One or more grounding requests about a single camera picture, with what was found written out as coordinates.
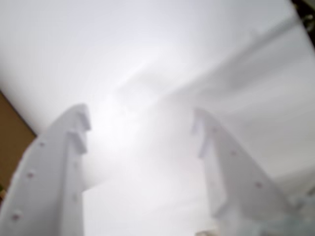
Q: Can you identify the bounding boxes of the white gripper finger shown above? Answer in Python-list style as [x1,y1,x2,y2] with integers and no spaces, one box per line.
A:
[191,107,296,236]
[0,103,92,236]

